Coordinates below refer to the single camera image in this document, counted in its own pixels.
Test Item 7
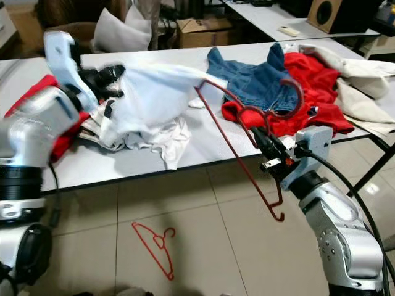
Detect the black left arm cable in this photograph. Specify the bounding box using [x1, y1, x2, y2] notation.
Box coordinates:
[44, 162, 64, 230]

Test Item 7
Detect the grey robot leg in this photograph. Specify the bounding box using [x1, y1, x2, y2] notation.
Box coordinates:
[114, 287, 149, 296]

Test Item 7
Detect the blue denim garment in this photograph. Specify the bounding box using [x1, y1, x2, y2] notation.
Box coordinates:
[207, 42, 303, 115]

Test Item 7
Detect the brown chair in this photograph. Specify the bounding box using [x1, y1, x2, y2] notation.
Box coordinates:
[34, 0, 130, 56]

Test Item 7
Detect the beige crumpled cloth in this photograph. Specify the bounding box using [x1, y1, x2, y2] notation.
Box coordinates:
[83, 114, 130, 152]

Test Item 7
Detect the plain red garment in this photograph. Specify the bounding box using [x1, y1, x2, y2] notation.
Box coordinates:
[221, 51, 356, 138]

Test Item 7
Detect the open cardboard box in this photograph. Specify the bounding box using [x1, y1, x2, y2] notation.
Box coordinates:
[176, 17, 235, 50]

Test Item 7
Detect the white pillow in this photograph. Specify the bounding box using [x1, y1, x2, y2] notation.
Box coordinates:
[91, 7, 152, 55]

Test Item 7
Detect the cream crumpled garment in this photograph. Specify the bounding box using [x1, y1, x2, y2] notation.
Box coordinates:
[299, 42, 395, 136]

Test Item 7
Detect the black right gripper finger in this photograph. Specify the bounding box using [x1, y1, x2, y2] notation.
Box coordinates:
[250, 126, 285, 156]
[249, 131, 278, 165]

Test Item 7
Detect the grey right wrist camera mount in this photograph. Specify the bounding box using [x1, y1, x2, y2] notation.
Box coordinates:
[280, 125, 334, 192]

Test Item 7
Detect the white t-shirt with dark print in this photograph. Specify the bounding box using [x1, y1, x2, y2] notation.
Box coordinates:
[93, 62, 229, 171]

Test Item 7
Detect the white drawer unit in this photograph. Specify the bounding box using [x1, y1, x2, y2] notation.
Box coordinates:
[0, 6, 18, 53]

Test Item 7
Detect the white remote control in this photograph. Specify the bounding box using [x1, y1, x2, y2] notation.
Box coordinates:
[278, 25, 302, 36]

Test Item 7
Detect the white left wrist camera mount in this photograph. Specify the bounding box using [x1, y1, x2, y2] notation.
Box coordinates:
[43, 31, 99, 118]

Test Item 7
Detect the wooden front speaker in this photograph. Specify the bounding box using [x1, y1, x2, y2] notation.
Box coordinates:
[307, 0, 383, 35]

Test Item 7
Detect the red clothes hanger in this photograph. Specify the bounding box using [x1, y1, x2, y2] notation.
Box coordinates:
[194, 77, 306, 223]
[131, 222, 177, 281]

